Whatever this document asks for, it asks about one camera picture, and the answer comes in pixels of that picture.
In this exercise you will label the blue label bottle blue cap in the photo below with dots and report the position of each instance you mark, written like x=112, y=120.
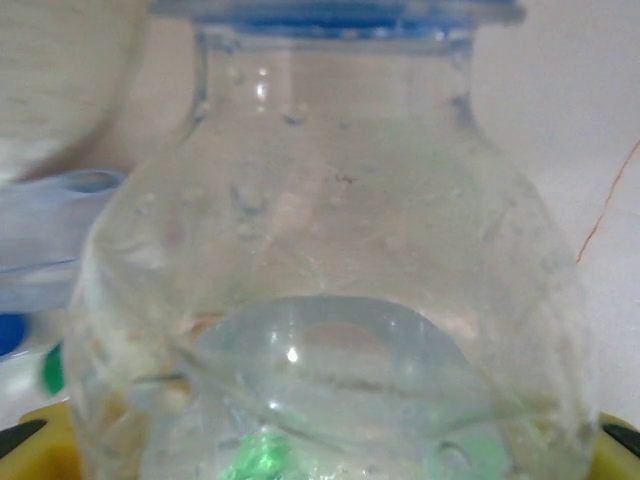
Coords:
x=330, y=225

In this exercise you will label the clear crushed bottle purple label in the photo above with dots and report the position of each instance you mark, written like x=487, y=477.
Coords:
x=45, y=235

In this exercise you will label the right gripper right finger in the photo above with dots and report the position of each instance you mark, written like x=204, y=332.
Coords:
x=617, y=450

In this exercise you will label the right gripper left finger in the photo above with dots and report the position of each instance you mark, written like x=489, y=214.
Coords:
x=45, y=455

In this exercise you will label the clear bottle green white label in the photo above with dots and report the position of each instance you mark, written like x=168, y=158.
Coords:
x=50, y=372

